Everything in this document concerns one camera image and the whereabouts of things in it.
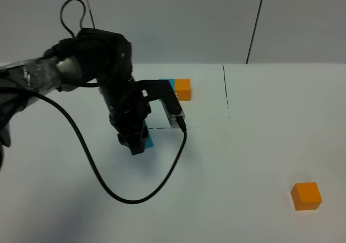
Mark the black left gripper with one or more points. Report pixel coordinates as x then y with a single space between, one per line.
127 111

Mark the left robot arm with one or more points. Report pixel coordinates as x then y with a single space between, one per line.
94 58

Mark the blue template block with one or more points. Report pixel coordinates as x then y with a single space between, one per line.
170 82

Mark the orange template block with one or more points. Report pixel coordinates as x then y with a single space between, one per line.
183 89

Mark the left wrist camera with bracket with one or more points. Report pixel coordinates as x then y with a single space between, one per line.
163 91

